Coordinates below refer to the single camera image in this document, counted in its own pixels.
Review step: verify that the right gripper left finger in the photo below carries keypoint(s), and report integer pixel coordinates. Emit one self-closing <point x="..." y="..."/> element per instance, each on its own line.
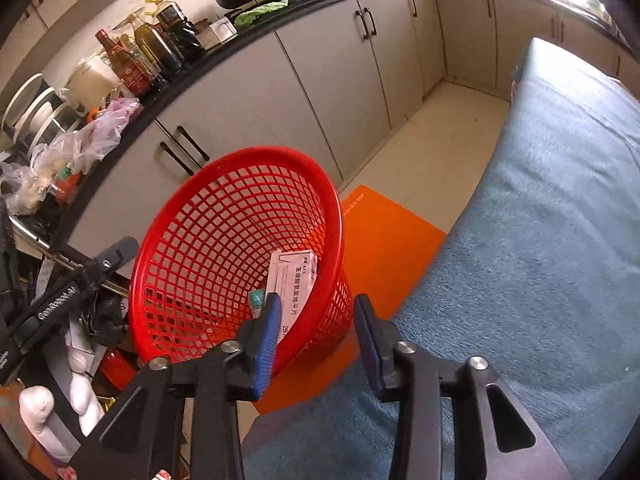
<point x="139" y="436"/>

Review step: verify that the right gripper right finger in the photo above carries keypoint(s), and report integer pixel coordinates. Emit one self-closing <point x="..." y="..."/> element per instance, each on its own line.
<point x="495" y="437"/>

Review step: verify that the blue white carton box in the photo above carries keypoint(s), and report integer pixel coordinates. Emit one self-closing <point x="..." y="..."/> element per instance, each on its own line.
<point x="291" y="275"/>

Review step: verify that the left hand white glove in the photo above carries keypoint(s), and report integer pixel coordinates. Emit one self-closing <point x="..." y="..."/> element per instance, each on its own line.
<point x="59" y="425"/>

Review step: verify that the blue table cloth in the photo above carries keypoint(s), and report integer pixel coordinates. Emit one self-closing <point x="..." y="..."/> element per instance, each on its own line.
<point x="540" y="273"/>

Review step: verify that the pink white plastic bag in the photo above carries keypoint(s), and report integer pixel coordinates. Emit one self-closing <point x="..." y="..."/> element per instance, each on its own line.
<point x="79" y="150"/>

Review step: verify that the red plastic basket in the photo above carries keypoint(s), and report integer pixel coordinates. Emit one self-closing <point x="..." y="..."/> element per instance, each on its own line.
<point x="210" y="246"/>

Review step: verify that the white electric kettle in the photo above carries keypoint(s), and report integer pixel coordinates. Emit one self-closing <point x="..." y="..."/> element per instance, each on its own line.
<point x="89" y="84"/>

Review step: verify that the red label sauce bottle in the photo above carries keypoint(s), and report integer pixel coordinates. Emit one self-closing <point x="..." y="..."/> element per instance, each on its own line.
<point x="134" y="76"/>

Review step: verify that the dark soy sauce bottle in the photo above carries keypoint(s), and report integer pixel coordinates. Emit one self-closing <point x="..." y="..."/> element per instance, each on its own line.
<point x="155" y="47"/>

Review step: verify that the black vinegar bottle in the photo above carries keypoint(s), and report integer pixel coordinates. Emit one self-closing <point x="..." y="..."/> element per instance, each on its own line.
<point x="179" y="28"/>

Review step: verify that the white small box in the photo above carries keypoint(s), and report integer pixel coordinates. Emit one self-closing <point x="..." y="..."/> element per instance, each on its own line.
<point x="212" y="34"/>

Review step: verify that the green cloth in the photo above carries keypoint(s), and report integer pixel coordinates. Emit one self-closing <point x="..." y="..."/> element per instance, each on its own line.
<point x="252" y="16"/>

